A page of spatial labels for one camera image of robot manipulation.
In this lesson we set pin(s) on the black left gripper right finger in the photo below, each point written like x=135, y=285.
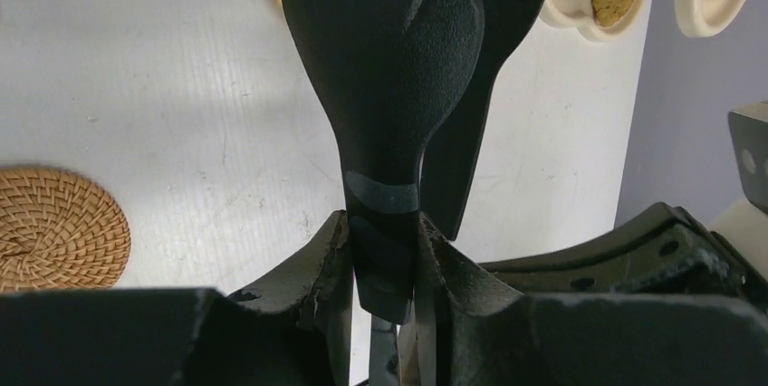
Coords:
x=473, y=329

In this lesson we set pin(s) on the metal tongs with black tips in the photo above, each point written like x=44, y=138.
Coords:
x=406, y=86

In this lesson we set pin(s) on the light woven round coaster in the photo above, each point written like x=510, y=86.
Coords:
x=59, y=230

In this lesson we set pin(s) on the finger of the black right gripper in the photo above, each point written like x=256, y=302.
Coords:
x=663, y=250

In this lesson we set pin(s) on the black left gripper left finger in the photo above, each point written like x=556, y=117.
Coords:
x=291, y=326

